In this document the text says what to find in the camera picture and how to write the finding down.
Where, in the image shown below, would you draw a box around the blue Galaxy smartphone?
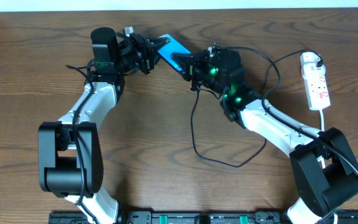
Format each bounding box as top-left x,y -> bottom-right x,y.
157,34 -> 192,73

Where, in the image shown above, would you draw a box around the black USB charging cable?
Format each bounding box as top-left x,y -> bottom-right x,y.
190,49 -> 324,169

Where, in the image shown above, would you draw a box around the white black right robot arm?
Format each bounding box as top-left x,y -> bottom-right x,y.
168,47 -> 358,223

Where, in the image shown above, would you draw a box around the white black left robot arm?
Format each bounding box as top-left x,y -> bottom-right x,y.
38,27 -> 170,223

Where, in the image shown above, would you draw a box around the white USB charger plug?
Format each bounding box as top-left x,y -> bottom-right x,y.
300,51 -> 323,68

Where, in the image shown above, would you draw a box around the white power strip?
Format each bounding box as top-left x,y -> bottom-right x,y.
301,63 -> 331,111

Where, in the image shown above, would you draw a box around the white power strip cord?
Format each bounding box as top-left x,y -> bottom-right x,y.
318,108 -> 339,224

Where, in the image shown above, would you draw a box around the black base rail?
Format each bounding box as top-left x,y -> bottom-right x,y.
48,210 -> 358,224

